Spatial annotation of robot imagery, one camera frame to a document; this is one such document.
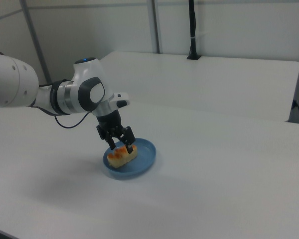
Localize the black pole with clamp base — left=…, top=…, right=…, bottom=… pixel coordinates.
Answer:
left=186, top=0, right=202, bottom=61

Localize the blue round plate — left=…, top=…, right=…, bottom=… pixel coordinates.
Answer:
left=103, top=137, right=157, bottom=181

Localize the slanted grey partition post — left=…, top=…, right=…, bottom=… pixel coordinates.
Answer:
left=19, top=0, right=52, bottom=86

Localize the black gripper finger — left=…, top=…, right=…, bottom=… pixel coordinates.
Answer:
left=119, top=125, right=136, bottom=154
left=96, top=124, right=117, bottom=150

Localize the white rounded-corner table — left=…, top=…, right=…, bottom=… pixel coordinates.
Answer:
left=99, top=51, right=299, bottom=123

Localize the orange glazed bread roll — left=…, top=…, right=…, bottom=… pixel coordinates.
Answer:
left=107, top=145, right=139, bottom=169

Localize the grey metal partition post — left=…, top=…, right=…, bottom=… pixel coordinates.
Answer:
left=150, top=0, right=163, bottom=54

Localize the dark robot arm cable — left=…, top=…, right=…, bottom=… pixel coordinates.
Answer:
left=29, top=104, right=93, bottom=129

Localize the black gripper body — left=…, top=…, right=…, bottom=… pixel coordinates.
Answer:
left=96, top=110, right=124, bottom=137

